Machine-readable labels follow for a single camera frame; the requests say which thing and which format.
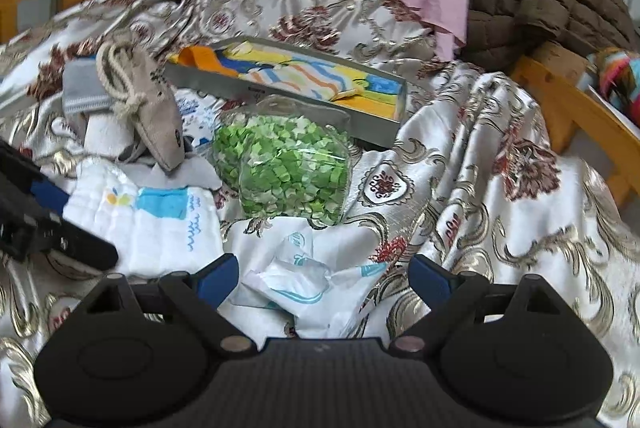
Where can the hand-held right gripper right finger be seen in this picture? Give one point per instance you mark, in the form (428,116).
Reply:
(430,282)

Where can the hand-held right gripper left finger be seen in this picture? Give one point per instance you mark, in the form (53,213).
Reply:
(217,282)

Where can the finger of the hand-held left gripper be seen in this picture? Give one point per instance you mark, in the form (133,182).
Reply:
(85,244)
(49,197)

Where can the white cloth with blue print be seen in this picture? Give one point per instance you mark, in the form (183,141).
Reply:
(150,233)

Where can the white plastic wrapper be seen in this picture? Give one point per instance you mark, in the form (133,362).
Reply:
(295,283)

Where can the grey white sock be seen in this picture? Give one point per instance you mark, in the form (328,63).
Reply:
(80,82)

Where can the bag of green pieces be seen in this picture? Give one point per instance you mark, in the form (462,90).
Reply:
(280,162)

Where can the white blue printed packet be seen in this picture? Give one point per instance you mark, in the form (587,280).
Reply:
(197,117)

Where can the grey metal tray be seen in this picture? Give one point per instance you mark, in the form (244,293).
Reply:
(225,88)

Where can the floral satin bedspread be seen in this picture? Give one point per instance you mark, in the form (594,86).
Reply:
(500,233)

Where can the pale grey cloth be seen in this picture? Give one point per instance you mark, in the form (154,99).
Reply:
(192,172)

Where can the multicoloured patterned cloth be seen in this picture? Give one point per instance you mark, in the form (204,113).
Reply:
(620,77)

